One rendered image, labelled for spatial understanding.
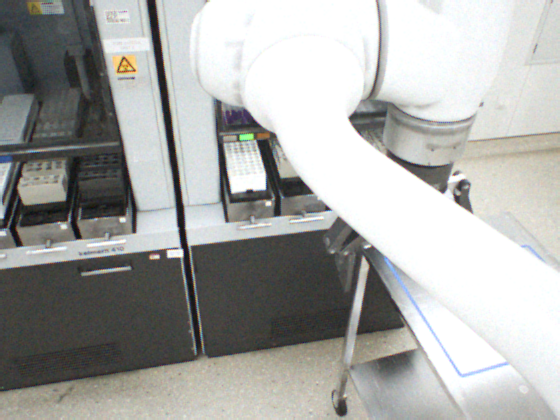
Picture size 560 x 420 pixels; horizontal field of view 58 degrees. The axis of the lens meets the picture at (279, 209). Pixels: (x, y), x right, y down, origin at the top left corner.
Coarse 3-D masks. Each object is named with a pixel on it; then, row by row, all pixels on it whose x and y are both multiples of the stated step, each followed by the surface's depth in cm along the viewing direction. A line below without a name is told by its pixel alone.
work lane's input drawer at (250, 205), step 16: (224, 160) 156; (224, 176) 152; (224, 192) 148; (240, 192) 144; (256, 192) 144; (272, 192) 147; (240, 208) 144; (256, 208) 145; (272, 208) 146; (256, 224) 144
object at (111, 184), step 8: (96, 176) 139; (104, 176) 139; (112, 176) 139; (120, 176) 139; (80, 184) 137; (88, 184) 138; (96, 184) 138; (104, 184) 139; (112, 184) 139; (120, 184) 140; (88, 192) 139; (96, 192) 140; (104, 192) 140; (112, 192) 141; (120, 192) 141
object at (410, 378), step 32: (512, 224) 135; (384, 256) 125; (544, 256) 126; (352, 288) 140; (384, 288) 119; (416, 288) 118; (352, 320) 146; (416, 320) 111; (448, 320) 111; (416, 352) 168; (448, 352) 105; (480, 352) 105; (384, 384) 158; (416, 384) 159; (448, 384) 99; (480, 384) 99; (512, 384) 99; (384, 416) 150; (416, 416) 151; (448, 416) 151; (480, 416) 94; (512, 416) 94; (544, 416) 94
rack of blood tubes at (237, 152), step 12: (228, 144) 155; (240, 144) 155; (252, 144) 156; (228, 156) 150; (240, 156) 150; (252, 156) 150; (228, 168) 146; (240, 168) 145; (252, 168) 146; (240, 180) 142; (252, 180) 143; (264, 180) 144
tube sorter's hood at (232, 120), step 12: (228, 108) 131; (240, 108) 132; (360, 108) 139; (372, 108) 140; (384, 108) 141; (228, 120) 134; (240, 120) 134; (252, 120) 135; (360, 120) 141; (372, 120) 142; (384, 120) 142; (228, 132) 135; (240, 132) 136; (252, 132) 136; (264, 132) 137
